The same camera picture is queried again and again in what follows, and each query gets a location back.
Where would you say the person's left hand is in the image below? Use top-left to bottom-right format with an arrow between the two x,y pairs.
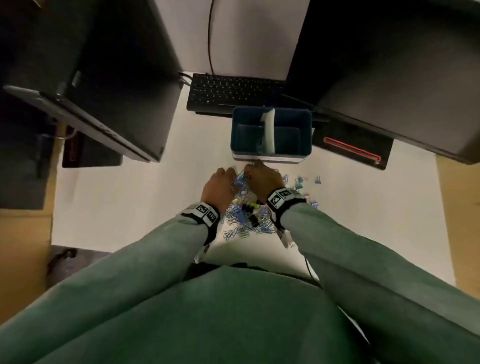
200,167 -> 239,216

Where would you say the person's right hand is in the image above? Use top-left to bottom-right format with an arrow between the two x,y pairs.
244,160 -> 288,205

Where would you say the person's left forearm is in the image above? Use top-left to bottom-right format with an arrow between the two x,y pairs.
0,216 -> 210,364

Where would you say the person's right forearm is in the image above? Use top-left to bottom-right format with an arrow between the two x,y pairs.
280,203 -> 480,364

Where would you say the blue desk organizer box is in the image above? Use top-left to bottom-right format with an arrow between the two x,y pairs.
230,106 -> 313,165

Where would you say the black white right wrist tracker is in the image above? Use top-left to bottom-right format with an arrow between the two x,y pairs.
265,187 -> 308,230

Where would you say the black white wrist tracker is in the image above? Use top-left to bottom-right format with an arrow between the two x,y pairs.
265,187 -> 308,230
180,202 -> 221,245

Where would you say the black white left wrist tracker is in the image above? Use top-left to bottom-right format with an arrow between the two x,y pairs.
180,202 -> 221,245

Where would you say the pile of blue paper clips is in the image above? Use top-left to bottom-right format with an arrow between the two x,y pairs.
220,168 -> 316,241

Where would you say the black keyboard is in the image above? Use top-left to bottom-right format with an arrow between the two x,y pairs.
186,72 -> 288,117

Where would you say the black base with red line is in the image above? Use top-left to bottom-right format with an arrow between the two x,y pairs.
311,119 -> 394,171

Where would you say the black base with red mark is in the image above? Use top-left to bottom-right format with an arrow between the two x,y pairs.
61,127 -> 124,169

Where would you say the person's green shirt torso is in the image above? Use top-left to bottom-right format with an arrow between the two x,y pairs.
35,264 -> 373,364

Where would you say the large black monitor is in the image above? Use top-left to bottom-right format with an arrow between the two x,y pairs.
281,0 -> 480,166

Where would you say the black chair part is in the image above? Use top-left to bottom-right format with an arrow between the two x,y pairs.
46,245 -> 113,290

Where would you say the dark cabinet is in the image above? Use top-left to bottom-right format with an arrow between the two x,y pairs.
0,94 -> 58,211

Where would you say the black hanging cable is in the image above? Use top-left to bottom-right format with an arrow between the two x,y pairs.
207,0 -> 217,76

